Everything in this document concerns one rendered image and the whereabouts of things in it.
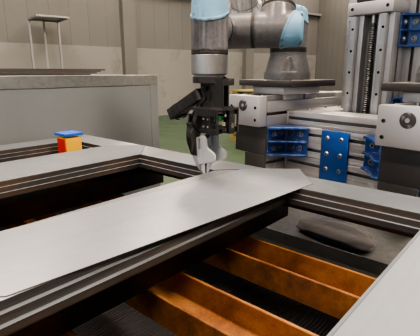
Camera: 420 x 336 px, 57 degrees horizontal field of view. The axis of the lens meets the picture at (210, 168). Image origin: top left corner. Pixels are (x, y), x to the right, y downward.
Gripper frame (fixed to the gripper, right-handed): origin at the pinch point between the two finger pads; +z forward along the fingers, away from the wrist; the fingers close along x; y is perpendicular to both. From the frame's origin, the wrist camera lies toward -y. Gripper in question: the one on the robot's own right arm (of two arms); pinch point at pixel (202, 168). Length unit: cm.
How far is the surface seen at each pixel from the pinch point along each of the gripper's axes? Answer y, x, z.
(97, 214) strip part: 5.7, -30.6, 0.6
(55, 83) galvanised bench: -71, 4, -17
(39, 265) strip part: 15.1, -44.4, 0.5
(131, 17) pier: -676, 511, -134
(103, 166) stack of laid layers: -24.8, -9.1, 1.9
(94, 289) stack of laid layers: 20.5, -40.9, 2.9
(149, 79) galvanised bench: -71, 45, -17
